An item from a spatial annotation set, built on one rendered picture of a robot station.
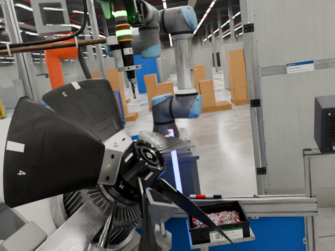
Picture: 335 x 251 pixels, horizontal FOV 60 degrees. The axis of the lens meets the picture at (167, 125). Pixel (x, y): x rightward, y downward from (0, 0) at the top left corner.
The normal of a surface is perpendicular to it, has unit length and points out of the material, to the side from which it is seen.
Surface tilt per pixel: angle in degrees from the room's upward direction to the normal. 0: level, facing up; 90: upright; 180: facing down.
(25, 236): 50
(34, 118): 71
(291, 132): 90
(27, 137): 76
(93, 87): 43
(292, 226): 90
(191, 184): 90
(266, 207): 90
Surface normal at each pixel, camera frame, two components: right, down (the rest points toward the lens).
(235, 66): -0.03, 0.21
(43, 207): 0.64, -0.69
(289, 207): -0.24, 0.23
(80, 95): 0.26, -0.55
